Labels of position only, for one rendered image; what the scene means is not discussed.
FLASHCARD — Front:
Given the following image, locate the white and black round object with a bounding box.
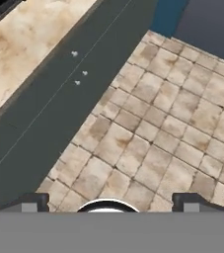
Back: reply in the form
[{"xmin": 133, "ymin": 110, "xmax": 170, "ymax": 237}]
[{"xmin": 76, "ymin": 198, "xmax": 140, "ymax": 213}]

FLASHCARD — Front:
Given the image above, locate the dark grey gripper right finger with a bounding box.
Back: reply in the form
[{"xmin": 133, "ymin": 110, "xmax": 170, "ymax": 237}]
[{"xmin": 171, "ymin": 192, "xmax": 224, "ymax": 213}]

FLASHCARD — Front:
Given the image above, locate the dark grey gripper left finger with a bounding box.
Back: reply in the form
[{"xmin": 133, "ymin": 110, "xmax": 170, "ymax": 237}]
[{"xmin": 0, "ymin": 192, "xmax": 50, "ymax": 213}]

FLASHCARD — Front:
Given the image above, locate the dark grey cupboard door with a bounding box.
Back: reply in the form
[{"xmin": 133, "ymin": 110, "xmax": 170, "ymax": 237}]
[{"xmin": 0, "ymin": 0, "xmax": 160, "ymax": 211}]

